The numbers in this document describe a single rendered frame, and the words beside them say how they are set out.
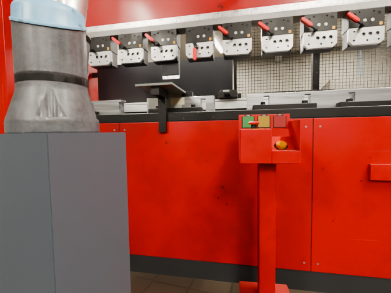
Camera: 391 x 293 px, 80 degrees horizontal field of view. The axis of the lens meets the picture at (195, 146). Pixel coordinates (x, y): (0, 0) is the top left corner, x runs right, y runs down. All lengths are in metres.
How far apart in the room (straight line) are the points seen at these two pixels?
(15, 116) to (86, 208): 0.18
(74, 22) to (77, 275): 0.43
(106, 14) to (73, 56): 1.17
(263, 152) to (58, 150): 0.64
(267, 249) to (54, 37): 0.90
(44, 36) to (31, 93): 0.09
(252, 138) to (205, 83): 1.10
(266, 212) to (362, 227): 0.54
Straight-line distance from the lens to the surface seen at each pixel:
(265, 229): 0.96
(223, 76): 1.86
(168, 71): 1.41
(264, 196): 0.92
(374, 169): 1.29
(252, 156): 0.83
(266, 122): 0.99
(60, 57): 0.47
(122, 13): 1.59
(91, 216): 0.46
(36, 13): 0.50
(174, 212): 1.29
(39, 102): 0.45
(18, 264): 0.49
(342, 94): 1.38
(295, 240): 1.30
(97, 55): 1.59
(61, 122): 0.44
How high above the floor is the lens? 0.77
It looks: 4 degrees down
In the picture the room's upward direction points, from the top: 1 degrees counter-clockwise
